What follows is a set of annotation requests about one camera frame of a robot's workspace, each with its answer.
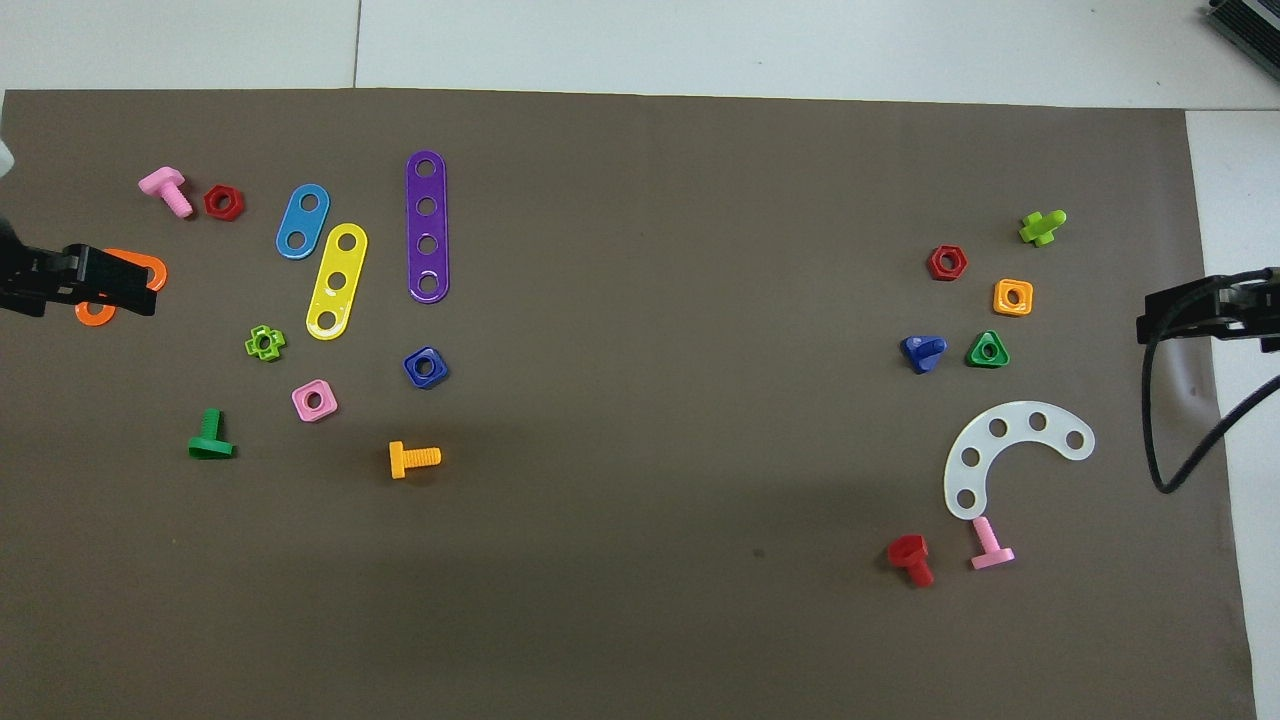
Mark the dark grey ribbed device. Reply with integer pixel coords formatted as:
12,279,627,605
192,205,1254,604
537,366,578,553
1200,0,1280,56

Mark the blue triangular-head plastic screw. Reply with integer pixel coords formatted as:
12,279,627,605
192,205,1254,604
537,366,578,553
900,334,948,376

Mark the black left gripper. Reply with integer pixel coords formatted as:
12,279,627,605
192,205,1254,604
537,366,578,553
0,244,158,319

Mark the yellow three-hole plastic plate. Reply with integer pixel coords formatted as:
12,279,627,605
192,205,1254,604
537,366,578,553
305,222,369,342

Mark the yellow-orange plastic screw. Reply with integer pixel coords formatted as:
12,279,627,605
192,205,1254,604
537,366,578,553
388,440,442,480

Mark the pink square plastic nut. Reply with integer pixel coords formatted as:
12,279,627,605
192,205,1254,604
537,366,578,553
291,379,339,424

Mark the purple four-hole plastic plate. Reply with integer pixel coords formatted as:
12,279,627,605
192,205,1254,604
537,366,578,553
405,150,451,304

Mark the blue two-hole plastic plate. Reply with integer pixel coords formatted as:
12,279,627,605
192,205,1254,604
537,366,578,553
275,183,331,261

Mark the pink plastic screw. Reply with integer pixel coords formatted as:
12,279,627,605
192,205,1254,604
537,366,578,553
137,166,195,219
969,515,1017,572

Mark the brown table mat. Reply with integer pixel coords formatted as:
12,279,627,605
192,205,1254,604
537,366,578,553
0,88,1259,720

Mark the blue square plastic nut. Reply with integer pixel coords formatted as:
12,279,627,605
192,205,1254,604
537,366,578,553
403,346,450,390

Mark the green triangular plastic nut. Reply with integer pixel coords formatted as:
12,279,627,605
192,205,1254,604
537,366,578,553
966,329,1012,370

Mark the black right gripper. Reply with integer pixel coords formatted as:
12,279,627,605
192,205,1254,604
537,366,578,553
1137,268,1280,353

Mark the dark green plastic screw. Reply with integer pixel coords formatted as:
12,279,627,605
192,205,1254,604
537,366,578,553
187,407,237,461

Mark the white curved five-hole plate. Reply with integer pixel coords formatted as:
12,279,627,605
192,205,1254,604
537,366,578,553
943,401,1097,522

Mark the red plastic screw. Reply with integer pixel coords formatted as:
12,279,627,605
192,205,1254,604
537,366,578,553
886,534,936,589

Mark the lime green cross-head screw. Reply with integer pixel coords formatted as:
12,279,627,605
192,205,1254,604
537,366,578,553
1018,208,1069,248

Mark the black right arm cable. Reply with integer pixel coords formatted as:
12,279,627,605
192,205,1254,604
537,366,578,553
1143,268,1280,494

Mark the orange angled three-hole plate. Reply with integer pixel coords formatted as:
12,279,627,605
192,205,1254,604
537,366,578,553
75,248,169,328

